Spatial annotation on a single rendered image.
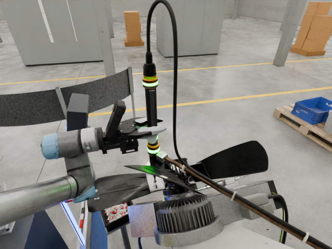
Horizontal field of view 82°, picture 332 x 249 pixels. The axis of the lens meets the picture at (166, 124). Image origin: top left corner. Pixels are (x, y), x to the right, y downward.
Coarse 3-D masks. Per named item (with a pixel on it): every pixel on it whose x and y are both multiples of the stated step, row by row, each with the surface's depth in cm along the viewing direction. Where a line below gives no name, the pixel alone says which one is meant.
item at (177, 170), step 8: (176, 160) 76; (184, 160) 78; (168, 168) 76; (176, 168) 75; (184, 176) 75; (168, 184) 78; (176, 184) 75; (192, 184) 76; (168, 192) 74; (176, 192) 72; (184, 192) 72
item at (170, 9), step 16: (160, 0) 40; (176, 32) 42; (176, 48) 43; (176, 64) 45; (176, 80) 47; (176, 96) 50; (176, 144) 59; (256, 208) 49; (288, 224) 45; (304, 240) 43
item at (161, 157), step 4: (164, 152) 67; (156, 156) 66; (160, 156) 65; (164, 156) 65; (156, 160) 67; (160, 160) 66; (164, 160) 66; (148, 164) 74; (156, 164) 69; (160, 164) 66; (164, 164) 71
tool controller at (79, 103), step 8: (72, 96) 127; (80, 96) 129; (88, 96) 133; (72, 104) 118; (80, 104) 121; (88, 104) 128; (72, 112) 112; (80, 112) 113; (88, 112) 134; (72, 120) 115; (80, 120) 116; (72, 128) 118; (80, 128) 119
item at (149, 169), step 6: (132, 168) 49; (138, 168) 50; (144, 168) 52; (150, 168) 54; (156, 168) 58; (162, 168) 65; (156, 174) 48; (162, 174) 51; (168, 174) 56; (168, 180) 46; (174, 180) 49; (180, 180) 66; (186, 186) 46; (198, 192) 46
